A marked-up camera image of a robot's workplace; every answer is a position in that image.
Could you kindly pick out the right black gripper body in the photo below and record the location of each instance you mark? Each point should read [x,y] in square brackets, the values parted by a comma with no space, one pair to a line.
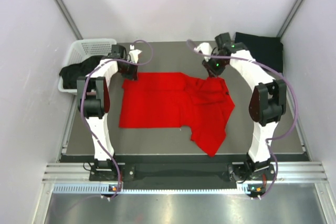
[217,66]

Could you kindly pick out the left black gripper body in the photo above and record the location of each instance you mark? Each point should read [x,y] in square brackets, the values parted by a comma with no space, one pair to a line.
[128,70]

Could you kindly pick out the red t shirt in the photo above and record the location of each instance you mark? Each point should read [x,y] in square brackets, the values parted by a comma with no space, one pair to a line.
[174,99]

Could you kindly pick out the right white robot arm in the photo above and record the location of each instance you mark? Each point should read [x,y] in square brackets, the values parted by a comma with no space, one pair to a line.
[267,104]

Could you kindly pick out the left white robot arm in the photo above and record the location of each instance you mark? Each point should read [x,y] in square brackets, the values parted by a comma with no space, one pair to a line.
[93,102]

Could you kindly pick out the folded black t shirt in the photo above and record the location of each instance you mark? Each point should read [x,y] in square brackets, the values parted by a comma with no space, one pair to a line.
[266,50]

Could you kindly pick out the white plastic laundry basket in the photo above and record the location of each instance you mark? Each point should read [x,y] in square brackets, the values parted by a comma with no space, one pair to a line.
[81,50]

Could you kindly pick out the black t shirt in basket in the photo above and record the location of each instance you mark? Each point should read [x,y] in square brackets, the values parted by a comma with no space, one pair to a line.
[71,73]

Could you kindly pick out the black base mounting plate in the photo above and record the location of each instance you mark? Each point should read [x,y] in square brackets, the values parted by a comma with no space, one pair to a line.
[155,176]

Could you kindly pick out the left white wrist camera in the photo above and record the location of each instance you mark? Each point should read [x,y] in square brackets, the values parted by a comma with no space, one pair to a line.
[133,55]

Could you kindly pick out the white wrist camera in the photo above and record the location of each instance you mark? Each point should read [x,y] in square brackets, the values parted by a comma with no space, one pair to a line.
[133,55]
[204,48]

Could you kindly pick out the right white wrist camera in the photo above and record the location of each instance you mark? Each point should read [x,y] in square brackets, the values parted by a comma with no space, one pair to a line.
[204,48]

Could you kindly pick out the aluminium frame rail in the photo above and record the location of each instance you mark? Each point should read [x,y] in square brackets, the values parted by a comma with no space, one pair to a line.
[287,172]

